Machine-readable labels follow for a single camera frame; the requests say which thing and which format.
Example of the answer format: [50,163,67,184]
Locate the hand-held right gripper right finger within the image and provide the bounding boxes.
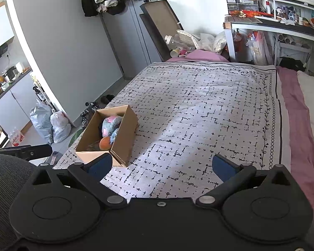
[196,154,297,210]

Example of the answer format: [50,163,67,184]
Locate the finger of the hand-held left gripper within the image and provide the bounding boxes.
[0,144,53,161]

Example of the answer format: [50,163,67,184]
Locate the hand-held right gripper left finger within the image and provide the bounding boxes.
[31,153,127,210]

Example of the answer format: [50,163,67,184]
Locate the burger plush toy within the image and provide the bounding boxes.
[99,136,112,151]

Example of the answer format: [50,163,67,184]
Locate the small grey-blue plush toy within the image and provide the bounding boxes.
[110,128,121,144]

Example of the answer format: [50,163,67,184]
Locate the brown cardboard box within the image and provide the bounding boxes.
[75,105,139,167]

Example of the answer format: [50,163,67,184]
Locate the large light blue plush toy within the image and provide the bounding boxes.
[102,115,123,136]

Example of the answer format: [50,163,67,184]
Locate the person's left forearm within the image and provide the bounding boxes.
[0,154,40,251]

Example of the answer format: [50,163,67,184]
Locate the red and white packet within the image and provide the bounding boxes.
[8,132,25,147]

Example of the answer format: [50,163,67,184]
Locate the grey plastic bag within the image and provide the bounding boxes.
[30,102,54,144]

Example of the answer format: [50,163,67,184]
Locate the kitchen counter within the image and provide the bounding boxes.
[0,68,34,142]

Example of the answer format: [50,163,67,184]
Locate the grey sneakers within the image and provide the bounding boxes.
[80,102,100,126]

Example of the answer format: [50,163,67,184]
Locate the black and white printed blanket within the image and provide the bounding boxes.
[54,62,291,199]

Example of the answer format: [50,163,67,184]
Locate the kitchen appliance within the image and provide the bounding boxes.
[3,67,17,81]

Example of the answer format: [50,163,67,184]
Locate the white desk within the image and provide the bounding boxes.
[224,16,314,63]

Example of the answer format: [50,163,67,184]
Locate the printed white plastic bag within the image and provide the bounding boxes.
[247,30,271,64]

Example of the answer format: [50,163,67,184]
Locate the pile of white plastic bags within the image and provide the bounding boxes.
[176,29,227,54]

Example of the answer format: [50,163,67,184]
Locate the white rack under desk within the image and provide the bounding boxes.
[273,35,312,68]

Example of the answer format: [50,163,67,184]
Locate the grey door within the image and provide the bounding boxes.
[99,0,159,80]

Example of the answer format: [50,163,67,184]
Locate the clear plastic bottle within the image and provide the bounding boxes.
[164,35,181,48]

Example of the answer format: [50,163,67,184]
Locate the brown leaning board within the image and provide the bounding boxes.
[140,0,185,61]

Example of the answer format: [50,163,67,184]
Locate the grey drawer organizer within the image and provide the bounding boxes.
[225,0,259,15]

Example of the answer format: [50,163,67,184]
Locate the white desk shelf riser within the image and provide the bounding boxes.
[267,0,314,28]

